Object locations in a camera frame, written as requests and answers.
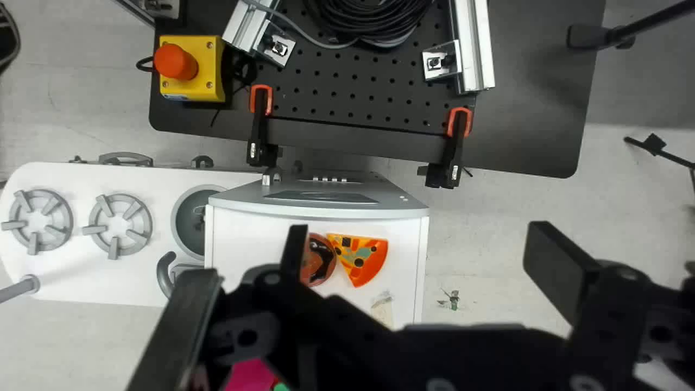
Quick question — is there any beige masking tape label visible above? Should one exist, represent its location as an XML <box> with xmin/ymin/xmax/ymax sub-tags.
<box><xmin>369</xmin><ymin>290</ymin><xmax>397</xmax><ymax>328</ymax></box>

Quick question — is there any grey toy faucet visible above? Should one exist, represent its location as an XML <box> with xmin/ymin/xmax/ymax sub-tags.
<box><xmin>155</xmin><ymin>250</ymin><xmax>208</xmax><ymax>300</ymax></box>

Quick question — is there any yellow red emergency stop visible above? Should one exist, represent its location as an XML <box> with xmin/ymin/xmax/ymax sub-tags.
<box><xmin>137</xmin><ymin>33</ymin><xmax>228</xmax><ymax>107</ymax></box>

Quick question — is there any orange toy pizza slice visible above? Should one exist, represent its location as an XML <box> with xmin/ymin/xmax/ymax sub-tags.
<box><xmin>325</xmin><ymin>232</ymin><xmax>391</xmax><ymax>290</ymax></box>

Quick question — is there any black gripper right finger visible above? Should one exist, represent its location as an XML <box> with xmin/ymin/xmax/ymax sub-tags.
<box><xmin>523</xmin><ymin>220</ymin><xmax>695</xmax><ymax>364</ymax></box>

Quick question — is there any black perforated breadboard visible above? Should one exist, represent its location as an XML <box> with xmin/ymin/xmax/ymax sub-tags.
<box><xmin>241</xmin><ymin>0</ymin><xmax>481</xmax><ymax>137</ymax></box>

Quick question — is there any black tripod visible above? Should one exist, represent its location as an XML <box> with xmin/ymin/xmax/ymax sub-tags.
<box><xmin>566</xmin><ymin>0</ymin><xmax>695</xmax><ymax>191</ymax></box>

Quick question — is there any white toy kitchen cabinet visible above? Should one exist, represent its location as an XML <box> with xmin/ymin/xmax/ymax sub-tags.
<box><xmin>205</xmin><ymin>171</ymin><xmax>430</xmax><ymax>330</ymax></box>

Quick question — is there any black coiled cable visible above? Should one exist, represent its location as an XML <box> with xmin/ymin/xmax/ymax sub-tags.
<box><xmin>302</xmin><ymin>0</ymin><xmax>437</xmax><ymax>51</ymax></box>

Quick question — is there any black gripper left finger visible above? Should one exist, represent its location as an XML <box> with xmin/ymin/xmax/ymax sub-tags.
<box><xmin>126</xmin><ymin>224</ymin><xmax>343</xmax><ymax>391</ymax></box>

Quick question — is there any white toy stove counter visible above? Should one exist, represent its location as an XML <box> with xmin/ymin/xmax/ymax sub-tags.
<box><xmin>0</xmin><ymin>158</ymin><xmax>263</xmax><ymax>311</ymax></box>

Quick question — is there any grey toy stove burner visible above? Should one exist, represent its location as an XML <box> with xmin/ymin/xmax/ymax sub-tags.
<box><xmin>0</xmin><ymin>186</ymin><xmax>76</xmax><ymax>257</ymax></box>
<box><xmin>80</xmin><ymin>191</ymin><xmax>157</xmax><ymax>261</ymax></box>

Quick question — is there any grey metal pole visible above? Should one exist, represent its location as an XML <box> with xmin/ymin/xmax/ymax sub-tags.
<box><xmin>0</xmin><ymin>274</ymin><xmax>42</xmax><ymax>305</ymax></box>

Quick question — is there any grey toy oven handle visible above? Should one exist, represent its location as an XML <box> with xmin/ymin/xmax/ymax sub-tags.
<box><xmin>96</xmin><ymin>150</ymin><xmax>157</xmax><ymax>169</ymax></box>

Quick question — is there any grey toy sink basin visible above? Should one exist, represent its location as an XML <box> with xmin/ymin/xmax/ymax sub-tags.
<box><xmin>170</xmin><ymin>185</ymin><xmax>236</xmax><ymax>261</ymax></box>

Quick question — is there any thin grey cable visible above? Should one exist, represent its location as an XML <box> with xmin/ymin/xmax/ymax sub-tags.
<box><xmin>245</xmin><ymin>0</ymin><xmax>368</xmax><ymax>52</ymax></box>

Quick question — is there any orange black bar clamp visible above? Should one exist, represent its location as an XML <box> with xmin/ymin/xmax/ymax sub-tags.
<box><xmin>417</xmin><ymin>104</ymin><xmax>477</xmax><ymax>191</ymax></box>
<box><xmin>245</xmin><ymin>83</ymin><xmax>283</xmax><ymax>174</ymax></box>

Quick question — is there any aluminium extrusion rail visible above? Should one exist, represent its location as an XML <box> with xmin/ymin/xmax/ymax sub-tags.
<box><xmin>223</xmin><ymin>0</ymin><xmax>298</xmax><ymax>69</ymax></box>
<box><xmin>422</xmin><ymin>0</ymin><xmax>497</xmax><ymax>95</ymax></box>

